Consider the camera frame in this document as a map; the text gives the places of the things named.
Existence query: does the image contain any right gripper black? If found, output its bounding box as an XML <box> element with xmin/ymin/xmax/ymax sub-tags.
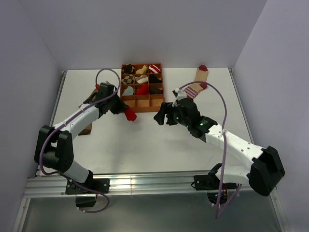
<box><xmin>153</xmin><ymin>102</ymin><xmax>190</xmax><ymax>127</ymax></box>

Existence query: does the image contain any red sock with white pattern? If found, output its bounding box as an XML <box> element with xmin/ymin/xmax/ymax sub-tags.
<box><xmin>124</xmin><ymin>108</ymin><xmax>137</xmax><ymax>121</ymax></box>

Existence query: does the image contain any beige maroon striped sock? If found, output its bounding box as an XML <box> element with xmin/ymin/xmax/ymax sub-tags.
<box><xmin>184</xmin><ymin>65</ymin><xmax>209</xmax><ymax>99</ymax></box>

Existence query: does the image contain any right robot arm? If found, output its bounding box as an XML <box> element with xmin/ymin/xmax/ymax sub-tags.
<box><xmin>154</xmin><ymin>98</ymin><xmax>285</xmax><ymax>196</ymax></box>

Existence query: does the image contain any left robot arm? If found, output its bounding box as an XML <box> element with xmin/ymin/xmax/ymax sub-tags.
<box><xmin>34</xmin><ymin>83</ymin><xmax>137</xmax><ymax>193</ymax></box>

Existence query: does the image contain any light blue rolled sock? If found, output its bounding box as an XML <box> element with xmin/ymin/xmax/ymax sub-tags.
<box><xmin>123</xmin><ymin>86</ymin><xmax>135</xmax><ymax>96</ymax></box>

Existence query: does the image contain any checkered rolled sock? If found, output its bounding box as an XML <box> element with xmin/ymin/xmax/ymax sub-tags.
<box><xmin>122</xmin><ymin>74</ymin><xmax>135</xmax><ymax>85</ymax></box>

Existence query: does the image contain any orange wooden compartment tray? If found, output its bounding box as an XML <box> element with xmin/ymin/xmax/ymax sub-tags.
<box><xmin>119</xmin><ymin>63</ymin><xmax>165</xmax><ymax>113</ymax></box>

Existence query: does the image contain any beige brown striped rolled sock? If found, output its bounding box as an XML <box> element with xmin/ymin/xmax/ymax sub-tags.
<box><xmin>135</xmin><ymin>74</ymin><xmax>148</xmax><ymax>84</ymax></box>

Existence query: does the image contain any dark brown black rolled sock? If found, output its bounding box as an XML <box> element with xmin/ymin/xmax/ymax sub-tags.
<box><xmin>149</xmin><ymin>86</ymin><xmax>163</xmax><ymax>95</ymax></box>

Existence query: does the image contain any yellow rolled sock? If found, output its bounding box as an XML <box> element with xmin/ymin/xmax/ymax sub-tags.
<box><xmin>136</xmin><ymin>65</ymin><xmax>148</xmax><ymax>74</ymax></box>

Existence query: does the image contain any red white striped rolled sock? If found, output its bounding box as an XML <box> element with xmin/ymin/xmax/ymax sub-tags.
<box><xmin>148</xmin><ymin>64</ymin><xmax>161</xmax><ymax>74</ymax></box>

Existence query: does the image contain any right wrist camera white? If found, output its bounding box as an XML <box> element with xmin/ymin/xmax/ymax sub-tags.
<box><xmin>173</xmin><ymin>88</ymin><xmax>187</xmax><ymax>101</ymax></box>

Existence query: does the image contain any aluminium front rail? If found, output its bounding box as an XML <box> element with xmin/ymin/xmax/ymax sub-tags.
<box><xmin>24</xmin><ymin>170</ymin><xmax>277</xmax><ymax>198</ymax></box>

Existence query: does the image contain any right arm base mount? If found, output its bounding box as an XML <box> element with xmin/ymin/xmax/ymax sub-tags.
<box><xmin>193</xmin><ymin>174</ymin><xmax>239</xmax><ymax>191</ymax></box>

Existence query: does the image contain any black box under rail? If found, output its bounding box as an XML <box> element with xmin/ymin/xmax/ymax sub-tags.
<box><xmin>75</xmin><ymin>197</ymin><xmax>97</xmax><ymax>208</ymax></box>

